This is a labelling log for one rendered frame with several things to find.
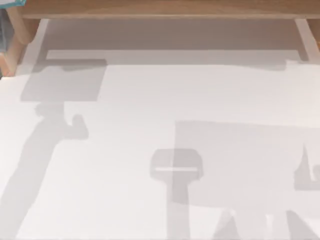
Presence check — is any wooden open shelf cupboard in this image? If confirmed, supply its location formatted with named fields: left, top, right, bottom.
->
left=1, top=0, right=320, bottom=77

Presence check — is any grey blue panel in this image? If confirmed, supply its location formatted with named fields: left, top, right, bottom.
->
left=0, top=9, right=14, bottom=54

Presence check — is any teal and white object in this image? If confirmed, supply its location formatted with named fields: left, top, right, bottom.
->
left=0, top=0, right=27, bottom=10

